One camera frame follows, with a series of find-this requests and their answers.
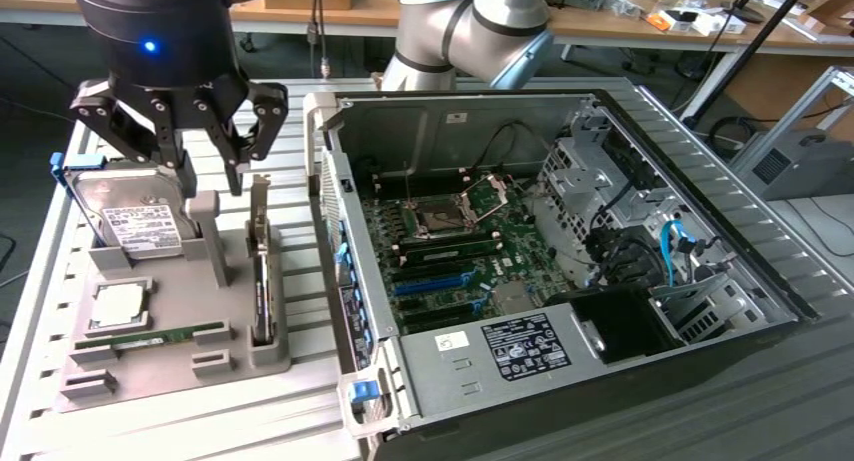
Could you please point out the white small box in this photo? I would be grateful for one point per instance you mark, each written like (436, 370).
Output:
(720, 25)

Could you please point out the silver CPU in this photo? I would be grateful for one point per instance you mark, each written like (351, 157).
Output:
(118, 306)

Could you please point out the graphics card with metal bracket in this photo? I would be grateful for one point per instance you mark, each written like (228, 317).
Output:
(261, 291)

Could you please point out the silver hard disk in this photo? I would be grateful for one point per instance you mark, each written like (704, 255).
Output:
(133, 221)

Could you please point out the cluttered wooden desk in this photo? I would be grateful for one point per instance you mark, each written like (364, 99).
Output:
(800, 43)

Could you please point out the green motherboard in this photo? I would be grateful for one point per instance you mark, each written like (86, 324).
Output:
(527, 261)

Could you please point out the green RAM stick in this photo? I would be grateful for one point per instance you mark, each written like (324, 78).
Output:
(153, 337)

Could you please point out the metal drive cage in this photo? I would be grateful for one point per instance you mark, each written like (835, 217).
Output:
(580, 181)

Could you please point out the grey chipset heatsink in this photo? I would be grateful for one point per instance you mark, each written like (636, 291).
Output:
(516, 297)

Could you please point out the orange and white box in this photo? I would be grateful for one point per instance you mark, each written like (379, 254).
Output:
(667, 20)

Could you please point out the blue disk caddy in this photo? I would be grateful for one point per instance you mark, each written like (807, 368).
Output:
(86, 161)

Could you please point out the black monitor stand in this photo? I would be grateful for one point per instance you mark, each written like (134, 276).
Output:
(741, 11)

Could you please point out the grey power supply unit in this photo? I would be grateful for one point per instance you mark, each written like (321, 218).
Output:
(460, 376)

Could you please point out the grey computer tower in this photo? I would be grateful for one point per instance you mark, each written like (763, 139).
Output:
(800, 166)

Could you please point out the blue case latch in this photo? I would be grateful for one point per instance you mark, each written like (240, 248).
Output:
(364, 392)

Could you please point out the installed black RAM stick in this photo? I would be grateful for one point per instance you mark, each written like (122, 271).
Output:
(453, 255)

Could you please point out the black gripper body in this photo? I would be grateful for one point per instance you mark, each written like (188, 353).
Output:
(160, 26)

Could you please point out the grey parts rack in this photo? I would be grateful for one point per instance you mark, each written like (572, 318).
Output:
(173, 291)

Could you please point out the open PC case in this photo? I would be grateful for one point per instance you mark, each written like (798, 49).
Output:
(387, 131)

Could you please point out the metal socket cover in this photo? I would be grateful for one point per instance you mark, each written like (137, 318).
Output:
(489, 196)

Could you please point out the black tripod pole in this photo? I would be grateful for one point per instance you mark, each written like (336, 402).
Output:
(747, 56)

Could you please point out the black expansion slot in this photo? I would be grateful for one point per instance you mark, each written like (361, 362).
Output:
(427, 273)

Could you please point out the blue expansion slot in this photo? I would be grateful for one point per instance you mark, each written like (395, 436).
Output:
(429, 284)

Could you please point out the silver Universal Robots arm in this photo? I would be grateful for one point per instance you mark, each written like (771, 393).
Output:
(507, 11)

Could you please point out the blue card retention clip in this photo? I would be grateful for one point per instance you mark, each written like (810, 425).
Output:
(342, 261)

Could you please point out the metal disk bay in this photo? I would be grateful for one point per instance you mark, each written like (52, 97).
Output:
(707, 306)

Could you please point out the CPU socket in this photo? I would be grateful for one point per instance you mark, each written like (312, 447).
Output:
(433, 221)

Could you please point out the black ribbed plastic holder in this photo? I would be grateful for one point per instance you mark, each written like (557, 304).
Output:
(627, 261)

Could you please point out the aluminium profile frame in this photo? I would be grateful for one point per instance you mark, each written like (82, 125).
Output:
(823, 88)

